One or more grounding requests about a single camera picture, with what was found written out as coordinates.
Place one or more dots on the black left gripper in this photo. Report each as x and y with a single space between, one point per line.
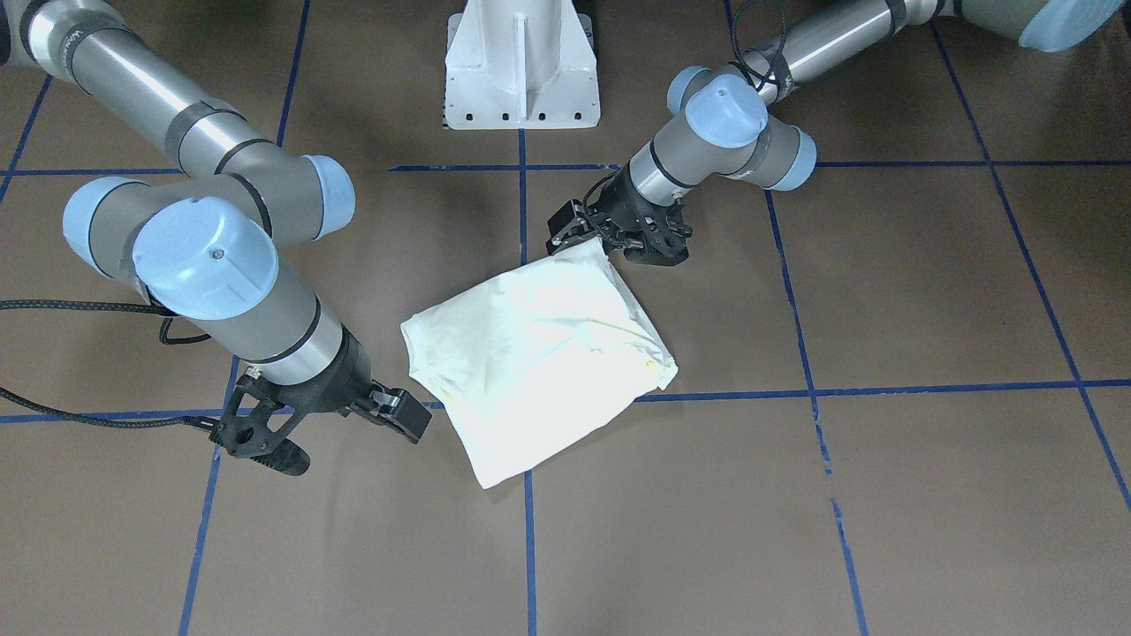
621 207

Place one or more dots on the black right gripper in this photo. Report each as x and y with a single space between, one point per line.
339 382

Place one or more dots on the cream long-sleeve cat shirt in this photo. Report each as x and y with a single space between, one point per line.
535 359

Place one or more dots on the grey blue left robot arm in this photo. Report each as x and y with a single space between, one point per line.
722 122

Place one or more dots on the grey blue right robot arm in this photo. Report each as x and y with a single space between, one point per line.
207 249

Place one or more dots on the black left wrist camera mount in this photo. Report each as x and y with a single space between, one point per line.
661 235

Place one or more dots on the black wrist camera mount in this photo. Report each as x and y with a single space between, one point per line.
244 431
661 235

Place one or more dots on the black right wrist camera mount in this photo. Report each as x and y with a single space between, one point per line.
244 431

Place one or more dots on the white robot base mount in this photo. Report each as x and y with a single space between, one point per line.
520 65

